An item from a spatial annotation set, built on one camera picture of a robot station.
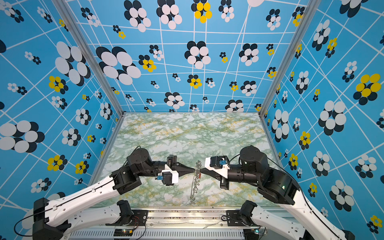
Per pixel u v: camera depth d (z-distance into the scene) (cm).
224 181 48
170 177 45
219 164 44
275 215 56
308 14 70
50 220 39
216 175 47
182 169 58
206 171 46
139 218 73
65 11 70
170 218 75
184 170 59
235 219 69
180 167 59
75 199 43
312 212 39
